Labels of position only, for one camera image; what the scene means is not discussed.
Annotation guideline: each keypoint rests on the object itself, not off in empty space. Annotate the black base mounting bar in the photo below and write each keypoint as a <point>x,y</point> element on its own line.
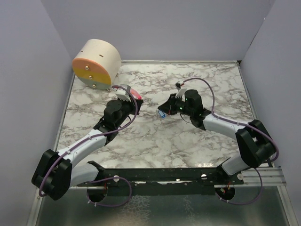
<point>158,181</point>

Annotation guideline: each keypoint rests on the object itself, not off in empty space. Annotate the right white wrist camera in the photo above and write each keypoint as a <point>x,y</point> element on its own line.
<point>180,89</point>

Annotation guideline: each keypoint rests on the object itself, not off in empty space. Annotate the cream cylinder tricolour face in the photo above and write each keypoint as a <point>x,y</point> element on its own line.
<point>97,64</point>

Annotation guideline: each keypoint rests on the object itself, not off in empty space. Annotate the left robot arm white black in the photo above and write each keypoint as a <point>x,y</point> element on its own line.
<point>55,171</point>

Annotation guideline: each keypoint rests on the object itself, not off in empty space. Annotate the pink strap keyring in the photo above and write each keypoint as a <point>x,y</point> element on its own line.
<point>135,94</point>

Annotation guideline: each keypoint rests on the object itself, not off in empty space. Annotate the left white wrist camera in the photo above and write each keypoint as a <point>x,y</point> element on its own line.
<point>122,92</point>

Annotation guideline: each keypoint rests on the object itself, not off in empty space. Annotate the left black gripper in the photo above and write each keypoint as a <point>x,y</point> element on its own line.
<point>130,104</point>

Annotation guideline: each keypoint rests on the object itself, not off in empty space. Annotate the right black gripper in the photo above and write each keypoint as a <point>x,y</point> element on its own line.
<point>168,107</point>

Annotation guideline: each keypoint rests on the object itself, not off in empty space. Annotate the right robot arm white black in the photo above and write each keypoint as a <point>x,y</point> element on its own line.
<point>252,138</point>

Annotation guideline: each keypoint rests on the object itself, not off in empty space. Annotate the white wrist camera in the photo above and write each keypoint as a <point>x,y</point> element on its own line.
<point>180,89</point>
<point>122,92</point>

